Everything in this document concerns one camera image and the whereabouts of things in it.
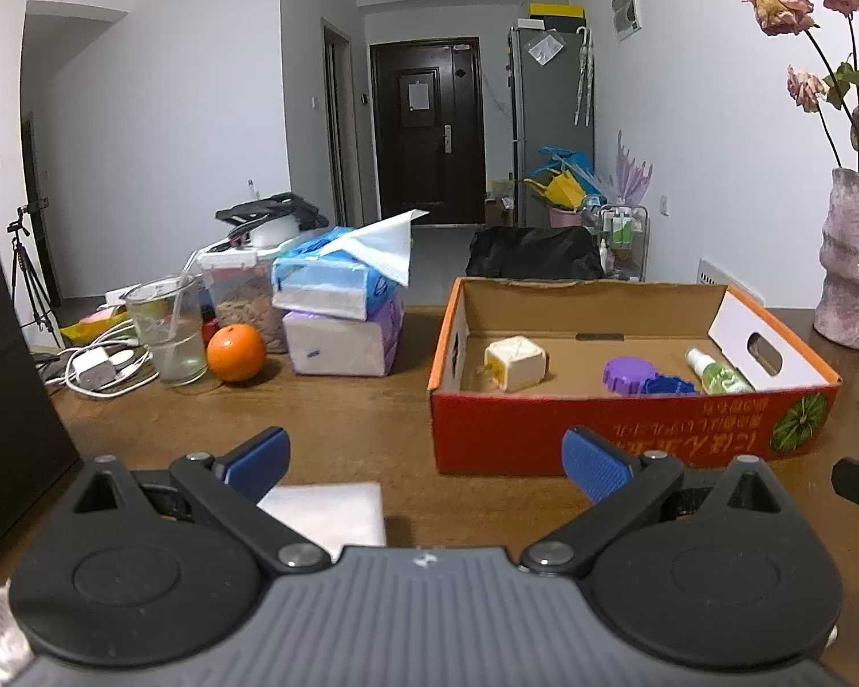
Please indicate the yellow box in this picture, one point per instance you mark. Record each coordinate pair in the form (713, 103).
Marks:
(558, 12)

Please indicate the red cardboard box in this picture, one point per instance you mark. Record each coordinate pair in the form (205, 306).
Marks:
(580, 436)

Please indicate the orange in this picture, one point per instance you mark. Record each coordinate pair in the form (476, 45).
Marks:
(236, 353)

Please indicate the mottled purple ceramic vase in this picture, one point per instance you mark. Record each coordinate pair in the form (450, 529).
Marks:
(852, 265)

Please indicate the translucent white plastic box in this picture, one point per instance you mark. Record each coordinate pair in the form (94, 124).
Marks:
(329, 515)

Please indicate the bunch of dried roses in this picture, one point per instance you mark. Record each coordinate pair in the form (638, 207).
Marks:
(780, 7)

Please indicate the blue bag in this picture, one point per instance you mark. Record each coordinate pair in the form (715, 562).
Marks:
(580, 161)

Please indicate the pink bucket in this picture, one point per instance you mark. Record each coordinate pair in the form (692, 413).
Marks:
(567, 218)

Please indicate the white charger adapter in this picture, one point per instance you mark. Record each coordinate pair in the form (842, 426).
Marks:
(93, 370)

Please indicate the black plastic gadget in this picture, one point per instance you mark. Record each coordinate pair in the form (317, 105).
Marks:
(272, 211)

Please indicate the white paper notice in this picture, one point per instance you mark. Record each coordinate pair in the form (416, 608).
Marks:
(418, 95)

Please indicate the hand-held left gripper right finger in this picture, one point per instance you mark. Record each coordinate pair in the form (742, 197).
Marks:
(594, 465)

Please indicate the black camera tripod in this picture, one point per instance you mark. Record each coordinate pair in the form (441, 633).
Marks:
(27, 265)

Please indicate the clear drinking glass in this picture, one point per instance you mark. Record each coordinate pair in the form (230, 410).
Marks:
(175, 358)

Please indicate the yellow packet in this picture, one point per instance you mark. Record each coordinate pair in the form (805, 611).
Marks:
(89, 329)

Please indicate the white charger plug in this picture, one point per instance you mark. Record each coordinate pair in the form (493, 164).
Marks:
(519, 365)

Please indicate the purple ridged cap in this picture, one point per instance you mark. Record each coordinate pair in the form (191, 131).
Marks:
(626, 372)

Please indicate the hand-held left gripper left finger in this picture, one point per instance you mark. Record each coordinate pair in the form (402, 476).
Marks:
(258, 454)

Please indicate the blue tissue pack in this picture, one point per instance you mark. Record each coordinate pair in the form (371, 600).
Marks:
(322, 286)

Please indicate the clear plastic bag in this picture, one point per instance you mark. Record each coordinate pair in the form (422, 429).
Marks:
(546, 47)

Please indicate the brown cardboard carton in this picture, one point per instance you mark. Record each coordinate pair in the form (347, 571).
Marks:
(499, 204)

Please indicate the yellow bag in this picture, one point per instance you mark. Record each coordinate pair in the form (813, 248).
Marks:
(562, 192)

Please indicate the white folded umbrella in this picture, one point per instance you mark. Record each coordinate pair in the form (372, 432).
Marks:
(583, 79)

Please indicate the black paper bag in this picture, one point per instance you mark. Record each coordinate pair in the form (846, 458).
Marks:
(7, 408)

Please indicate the dark brown entrance door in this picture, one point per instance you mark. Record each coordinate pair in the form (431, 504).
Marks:
(429, 172)

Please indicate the blue ridged cap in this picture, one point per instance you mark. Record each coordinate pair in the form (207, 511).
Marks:
(673, 386)

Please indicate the clear food container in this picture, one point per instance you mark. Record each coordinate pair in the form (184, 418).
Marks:
(247, 300)

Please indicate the grey interior door frame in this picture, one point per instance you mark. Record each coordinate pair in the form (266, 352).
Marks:
(336, 121)

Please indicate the white and purple tissue pack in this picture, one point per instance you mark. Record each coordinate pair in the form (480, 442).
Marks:
(343, 343)

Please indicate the white round object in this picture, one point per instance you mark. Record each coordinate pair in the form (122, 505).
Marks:
(275, 236)

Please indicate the white wall panel box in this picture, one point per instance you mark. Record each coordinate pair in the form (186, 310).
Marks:
(627, 6)

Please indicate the grey refrigerator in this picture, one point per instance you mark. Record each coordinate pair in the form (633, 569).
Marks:
(551, 129)

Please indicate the purple decorative feathers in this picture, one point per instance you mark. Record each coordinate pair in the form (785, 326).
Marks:
(630, 175)

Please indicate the green spray bottle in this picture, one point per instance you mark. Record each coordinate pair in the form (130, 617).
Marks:
(716, 376)

